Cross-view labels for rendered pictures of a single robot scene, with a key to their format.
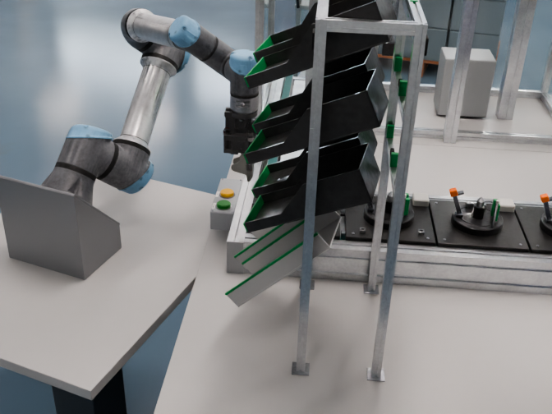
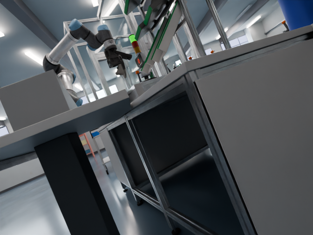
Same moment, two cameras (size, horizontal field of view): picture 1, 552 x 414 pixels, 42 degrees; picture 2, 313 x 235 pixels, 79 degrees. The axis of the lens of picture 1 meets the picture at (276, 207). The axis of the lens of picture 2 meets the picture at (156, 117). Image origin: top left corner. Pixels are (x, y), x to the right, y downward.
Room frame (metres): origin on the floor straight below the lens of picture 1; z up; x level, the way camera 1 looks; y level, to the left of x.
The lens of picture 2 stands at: (0.62, 0.62, 0.75)
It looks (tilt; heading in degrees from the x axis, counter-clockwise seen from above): 1 degrees down; 331
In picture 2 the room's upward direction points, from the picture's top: 22 degrees counter-clockwise
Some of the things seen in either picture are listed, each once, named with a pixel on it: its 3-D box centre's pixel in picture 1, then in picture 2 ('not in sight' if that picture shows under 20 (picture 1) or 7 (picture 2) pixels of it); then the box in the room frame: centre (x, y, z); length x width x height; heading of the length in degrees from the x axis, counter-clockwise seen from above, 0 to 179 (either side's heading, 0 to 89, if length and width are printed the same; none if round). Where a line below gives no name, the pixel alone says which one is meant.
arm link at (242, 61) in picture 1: (243, 73); (105, 34); (1.77, 0.09, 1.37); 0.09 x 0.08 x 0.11; 29
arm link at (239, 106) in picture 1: (244, 103); (110, 45); (1.76, 0.09, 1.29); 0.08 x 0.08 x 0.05
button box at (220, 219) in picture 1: (227, 203); not in sight; (1.85, 0.15, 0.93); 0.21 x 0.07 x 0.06; 176
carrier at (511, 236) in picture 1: (479, 209); not in sight; (1.72, -0.56, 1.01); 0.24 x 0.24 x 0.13; 86
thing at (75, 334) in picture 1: (84, 254); (65, 132); (1.69, 0.54, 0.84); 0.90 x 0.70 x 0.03; 158
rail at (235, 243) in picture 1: (255, 180); (122, 106); (2.04, 0.07, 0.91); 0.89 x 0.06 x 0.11; 176
